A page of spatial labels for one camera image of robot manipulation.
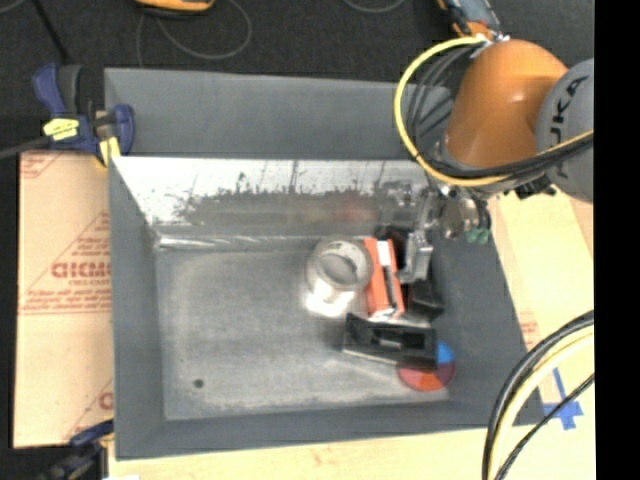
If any brown cardboard board red print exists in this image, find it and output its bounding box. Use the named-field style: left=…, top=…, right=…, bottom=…
left=11, top=149, right=117, bottom=450

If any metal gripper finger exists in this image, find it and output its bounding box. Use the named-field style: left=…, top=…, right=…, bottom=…
left=399, top=231, right=435, bottom=285

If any grey metal bin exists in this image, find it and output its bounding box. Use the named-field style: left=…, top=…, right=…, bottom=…
left=103, top=67, right=545, bottom=460

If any black stapler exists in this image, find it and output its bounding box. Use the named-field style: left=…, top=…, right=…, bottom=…
left=341, top=311, right=440, bottom=368

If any orange and white box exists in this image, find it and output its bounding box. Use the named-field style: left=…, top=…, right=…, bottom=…
left=361, top=236, right=407, bottom=320

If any black cylinder on white bracket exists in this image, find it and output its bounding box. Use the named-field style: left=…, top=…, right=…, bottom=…
left=514, top=173, right=557, bottom=200

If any red orange blue disc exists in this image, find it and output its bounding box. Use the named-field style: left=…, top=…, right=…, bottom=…
left=396, top=339, right=457, bottom=394

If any clear glass cup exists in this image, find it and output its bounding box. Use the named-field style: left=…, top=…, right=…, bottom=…
left=302, top=237, right=375, bottom=320

